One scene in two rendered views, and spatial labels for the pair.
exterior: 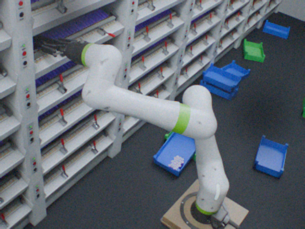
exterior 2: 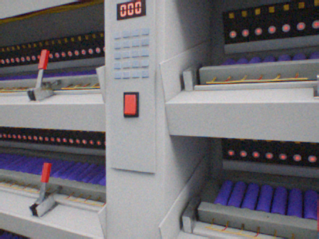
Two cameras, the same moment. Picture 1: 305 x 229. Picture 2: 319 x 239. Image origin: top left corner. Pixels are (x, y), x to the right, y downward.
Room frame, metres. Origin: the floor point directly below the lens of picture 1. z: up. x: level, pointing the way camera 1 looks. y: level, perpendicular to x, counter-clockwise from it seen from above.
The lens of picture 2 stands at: (1.82, -0.21, 1.37)
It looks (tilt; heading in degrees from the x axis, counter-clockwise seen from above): 3 degrees down; 90
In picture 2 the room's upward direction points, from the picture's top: straight up
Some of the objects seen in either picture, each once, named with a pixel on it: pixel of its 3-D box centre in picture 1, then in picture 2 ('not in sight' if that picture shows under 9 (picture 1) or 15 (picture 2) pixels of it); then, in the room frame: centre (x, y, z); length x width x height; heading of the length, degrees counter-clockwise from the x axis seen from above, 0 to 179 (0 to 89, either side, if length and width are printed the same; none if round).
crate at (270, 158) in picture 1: (270, 155); not in sight; (1.99, -0.92, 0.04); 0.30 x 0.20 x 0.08; 163
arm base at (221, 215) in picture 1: (215, 214); not in sight; (1.15, -0.40, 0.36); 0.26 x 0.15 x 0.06; 57
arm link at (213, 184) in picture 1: (211, 190); not in sight; (1.19, -0.35, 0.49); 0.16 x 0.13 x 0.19; 7
